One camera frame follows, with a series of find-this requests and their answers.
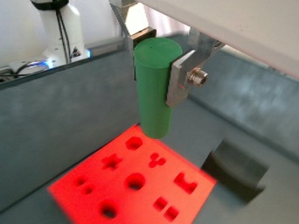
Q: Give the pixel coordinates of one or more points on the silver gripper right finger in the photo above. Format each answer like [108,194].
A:
[186,67]

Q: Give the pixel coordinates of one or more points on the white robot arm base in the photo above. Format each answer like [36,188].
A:
[60,19]

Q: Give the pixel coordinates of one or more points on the green cylinder peg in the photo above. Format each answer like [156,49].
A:
[153,54]

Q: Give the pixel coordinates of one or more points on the black curved holder stand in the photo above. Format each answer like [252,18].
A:
[236,169]

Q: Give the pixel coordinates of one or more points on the red shape sorter block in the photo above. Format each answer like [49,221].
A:
[133,182]

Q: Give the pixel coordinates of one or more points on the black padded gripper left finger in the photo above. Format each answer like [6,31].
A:
[132,37]

